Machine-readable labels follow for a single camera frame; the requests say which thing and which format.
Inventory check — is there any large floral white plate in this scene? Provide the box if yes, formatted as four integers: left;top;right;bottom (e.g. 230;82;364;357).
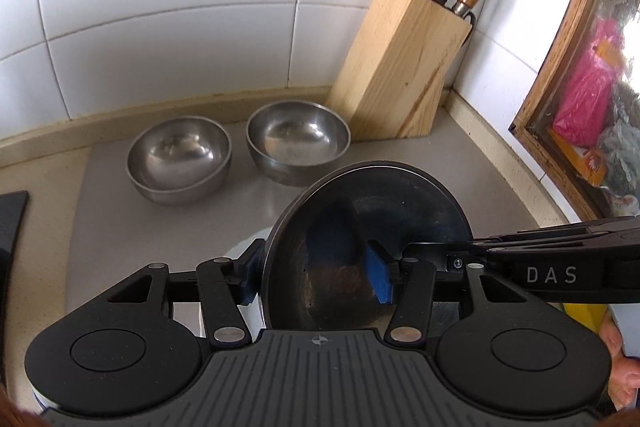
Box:
25;239;265;417

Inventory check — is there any steel bowl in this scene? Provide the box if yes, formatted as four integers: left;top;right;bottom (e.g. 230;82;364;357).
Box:
126;116;233;206
260;160;472;331
245;100;352;186

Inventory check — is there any person's right hand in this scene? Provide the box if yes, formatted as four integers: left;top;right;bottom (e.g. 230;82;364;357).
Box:
599;311;640;411

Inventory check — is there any orange package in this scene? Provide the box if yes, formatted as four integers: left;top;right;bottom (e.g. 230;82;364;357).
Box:
548;128;606;187

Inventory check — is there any wooden framed cabinet window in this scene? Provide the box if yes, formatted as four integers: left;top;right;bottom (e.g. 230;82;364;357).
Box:
510;0;639;220

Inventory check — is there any pink plastic bag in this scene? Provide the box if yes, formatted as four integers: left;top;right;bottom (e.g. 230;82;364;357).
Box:
552;18;625;148

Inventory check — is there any wooden knife block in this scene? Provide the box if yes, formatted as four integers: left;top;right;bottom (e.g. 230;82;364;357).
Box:
326;0;472;142

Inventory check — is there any black gas stove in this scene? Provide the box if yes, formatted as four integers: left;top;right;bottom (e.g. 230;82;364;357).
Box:
0;191;29;262

